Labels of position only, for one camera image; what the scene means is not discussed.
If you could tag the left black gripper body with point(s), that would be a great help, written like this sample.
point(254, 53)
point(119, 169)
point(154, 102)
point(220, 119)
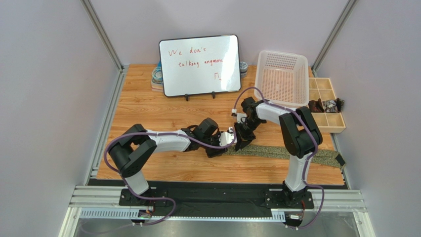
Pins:
point(216, 148)

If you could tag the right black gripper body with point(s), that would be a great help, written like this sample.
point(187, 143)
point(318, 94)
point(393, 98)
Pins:
point(244, 130)

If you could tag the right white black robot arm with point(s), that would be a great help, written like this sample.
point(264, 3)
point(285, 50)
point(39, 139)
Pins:
point(301, 137)

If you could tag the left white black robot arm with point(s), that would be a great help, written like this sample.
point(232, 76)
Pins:
point(130, 151)

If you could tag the blue tape roll stack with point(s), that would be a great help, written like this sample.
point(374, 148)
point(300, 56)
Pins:
point(157, 78)

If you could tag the blue white patterned jar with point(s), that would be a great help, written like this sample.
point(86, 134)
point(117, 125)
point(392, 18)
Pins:
point(243, 66)

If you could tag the white perforated plastic basket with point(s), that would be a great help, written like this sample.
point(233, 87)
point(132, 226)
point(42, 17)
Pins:
point(283, 78)

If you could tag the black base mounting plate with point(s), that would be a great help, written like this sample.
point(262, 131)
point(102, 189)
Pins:
point(213, 199)

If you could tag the dark rolled tie in box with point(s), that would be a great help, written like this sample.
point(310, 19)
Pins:
point(316, 106)

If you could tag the whiteboard with red writing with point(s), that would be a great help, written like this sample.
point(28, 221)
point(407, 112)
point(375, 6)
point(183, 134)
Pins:
point(202, 65)

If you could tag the wooden compartment organizer box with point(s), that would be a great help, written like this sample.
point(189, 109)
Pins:
point(322, 89)

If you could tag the patterned rolled tie in box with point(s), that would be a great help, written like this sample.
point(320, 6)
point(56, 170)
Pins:
point(333, 106)

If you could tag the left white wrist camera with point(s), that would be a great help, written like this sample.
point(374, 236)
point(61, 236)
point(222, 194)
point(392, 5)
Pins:
point(228, 138)

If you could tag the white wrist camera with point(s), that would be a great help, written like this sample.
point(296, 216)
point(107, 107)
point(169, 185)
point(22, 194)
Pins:
point(228, 138)
point(240, 117)

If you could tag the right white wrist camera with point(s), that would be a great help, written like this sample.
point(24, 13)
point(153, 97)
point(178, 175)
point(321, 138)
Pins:
point(240, 117)

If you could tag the left aluminium frame post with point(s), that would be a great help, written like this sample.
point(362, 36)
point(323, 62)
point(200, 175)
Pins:
point(118, 79)

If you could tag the aluminium frame post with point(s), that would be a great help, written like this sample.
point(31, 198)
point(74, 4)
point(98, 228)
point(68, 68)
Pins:
point(334, 33)
point(118, 79)

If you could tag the aluminium front rail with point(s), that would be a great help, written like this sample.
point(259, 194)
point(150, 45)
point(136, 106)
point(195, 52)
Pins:
point(95, 211)

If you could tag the right aluminium frame post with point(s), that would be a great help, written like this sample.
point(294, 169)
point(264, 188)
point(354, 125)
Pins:
point(334, 33)

